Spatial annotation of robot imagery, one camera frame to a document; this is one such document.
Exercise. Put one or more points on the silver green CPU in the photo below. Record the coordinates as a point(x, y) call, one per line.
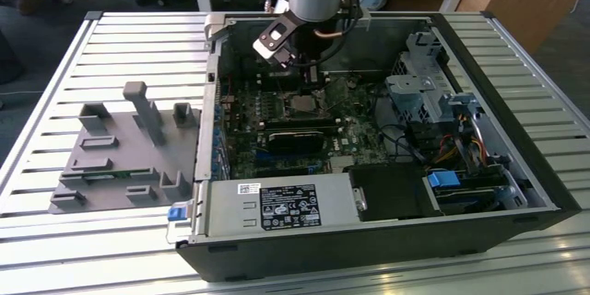
point(304, 103)

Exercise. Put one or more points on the black RAM slot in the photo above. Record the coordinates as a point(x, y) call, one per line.
point(299, 123)
point(299, 129)
point(299, 120)
point(299, 126)
point(276, 74)
point(276, 79)
point(276, 84)
point(276, 88)

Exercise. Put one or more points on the CPU socket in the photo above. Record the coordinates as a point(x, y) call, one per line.
point(281, 113)

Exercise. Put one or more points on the round coin battery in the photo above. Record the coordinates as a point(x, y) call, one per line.
point(352, 84)

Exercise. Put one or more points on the silver perforated drive cage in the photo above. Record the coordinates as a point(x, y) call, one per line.
point(413, 101)

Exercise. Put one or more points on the green motherboard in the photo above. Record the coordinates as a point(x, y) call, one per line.
point(359, 136)

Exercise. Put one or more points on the black graphics card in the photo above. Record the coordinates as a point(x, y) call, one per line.
point(295, 143)

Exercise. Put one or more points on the silver chipset heatsink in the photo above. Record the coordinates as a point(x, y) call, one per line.
point(341, 164)

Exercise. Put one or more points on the blue disk carrier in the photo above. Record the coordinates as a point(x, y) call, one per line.
point(443, 179)

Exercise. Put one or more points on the silver power supply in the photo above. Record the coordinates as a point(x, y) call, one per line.
point(229, 205)

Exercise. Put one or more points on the grey parts rack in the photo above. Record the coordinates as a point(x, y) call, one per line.
point(124, 143)

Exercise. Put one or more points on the green RAM stick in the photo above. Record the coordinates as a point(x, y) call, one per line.
point(133, 172)

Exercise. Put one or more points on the blue case latch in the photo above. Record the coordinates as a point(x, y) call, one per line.
point(176, 212)

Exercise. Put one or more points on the black silver PC case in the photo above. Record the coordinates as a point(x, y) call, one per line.
point(368, 257)

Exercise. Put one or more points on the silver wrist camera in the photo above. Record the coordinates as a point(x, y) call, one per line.
point(276, 37)

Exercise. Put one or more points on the silver disk bay frame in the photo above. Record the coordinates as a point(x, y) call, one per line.
point(488, 129)

